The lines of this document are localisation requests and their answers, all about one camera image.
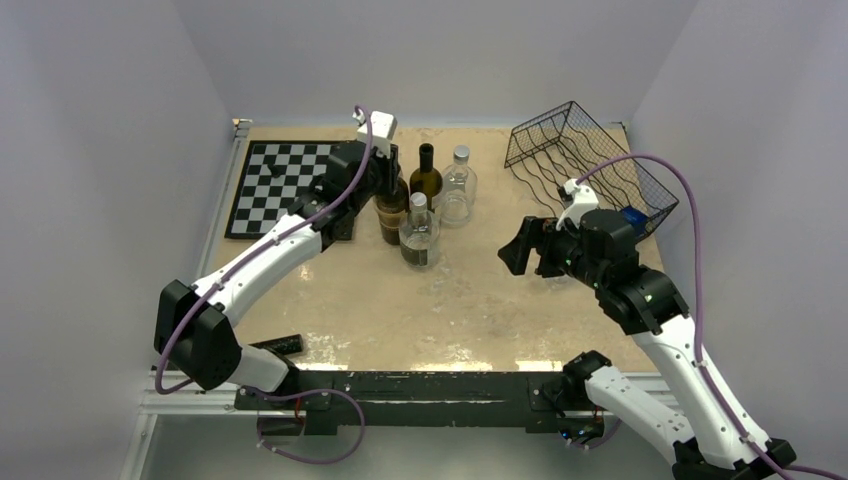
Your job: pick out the small clear bottle silver cap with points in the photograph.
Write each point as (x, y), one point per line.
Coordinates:
(419, 234)

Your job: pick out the blue square glass bottle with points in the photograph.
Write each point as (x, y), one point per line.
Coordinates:
(637, 219)

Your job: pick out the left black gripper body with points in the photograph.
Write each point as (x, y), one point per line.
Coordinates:
(378, 182)

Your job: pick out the black microphone silver head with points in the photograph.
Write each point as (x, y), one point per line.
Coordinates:
(286, 345)

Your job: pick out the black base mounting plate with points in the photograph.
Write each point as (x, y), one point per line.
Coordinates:
(537, 402)

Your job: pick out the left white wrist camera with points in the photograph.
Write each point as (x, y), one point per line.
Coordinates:
(383, 127)

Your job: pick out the black white chessboard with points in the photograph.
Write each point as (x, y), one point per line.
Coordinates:
(259, 199)

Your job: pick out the round clear bottle silver cap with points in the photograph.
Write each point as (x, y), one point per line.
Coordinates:
(459, 189)

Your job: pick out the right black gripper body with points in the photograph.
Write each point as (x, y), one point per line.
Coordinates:
(568, 238)

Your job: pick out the dark green labelled wine bottle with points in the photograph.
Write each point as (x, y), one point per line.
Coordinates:
(391, 210)

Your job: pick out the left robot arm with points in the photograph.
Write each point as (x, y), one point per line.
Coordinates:
(195, 323)

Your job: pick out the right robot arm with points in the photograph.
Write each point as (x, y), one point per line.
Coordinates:
(709, 435)

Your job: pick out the black wire wine rack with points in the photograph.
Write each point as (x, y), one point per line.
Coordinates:
(566, 142)

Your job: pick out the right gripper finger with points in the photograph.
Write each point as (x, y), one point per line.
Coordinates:
(550, 264)
(530, 235)

